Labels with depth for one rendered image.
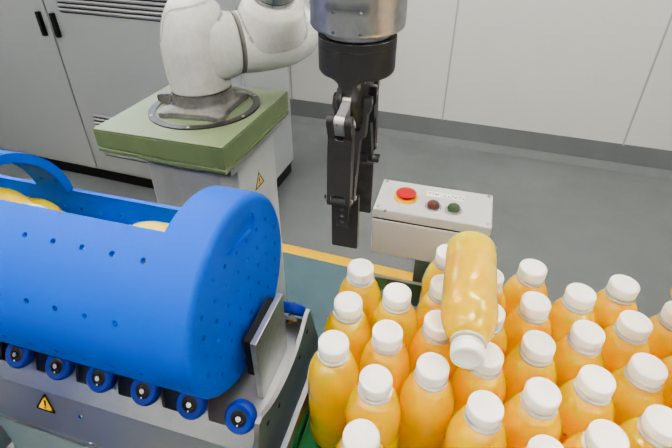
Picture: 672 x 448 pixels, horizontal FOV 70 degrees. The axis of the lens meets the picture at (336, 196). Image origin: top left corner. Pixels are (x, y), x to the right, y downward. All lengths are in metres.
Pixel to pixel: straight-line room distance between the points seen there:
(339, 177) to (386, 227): 0.39
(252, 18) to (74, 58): 1.82
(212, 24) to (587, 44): 2.51
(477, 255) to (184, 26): 0.84
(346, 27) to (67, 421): 0.75
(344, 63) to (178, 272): 0.30
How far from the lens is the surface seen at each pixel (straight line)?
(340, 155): 0.45
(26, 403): 0.98
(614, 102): 3.44
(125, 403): 0.83
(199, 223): 0.59
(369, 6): 0.43
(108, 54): 2.76
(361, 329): 0.68
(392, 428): 0.63
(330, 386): 0.64
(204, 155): 1.14
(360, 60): 0.44
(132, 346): 0.63
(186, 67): 1.22
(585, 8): 3.25
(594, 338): 0.70
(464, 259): 0.65
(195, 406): 0.75
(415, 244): 0.86
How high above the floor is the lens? 1.58
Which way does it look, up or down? 34 degrees down
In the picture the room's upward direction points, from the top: straight up
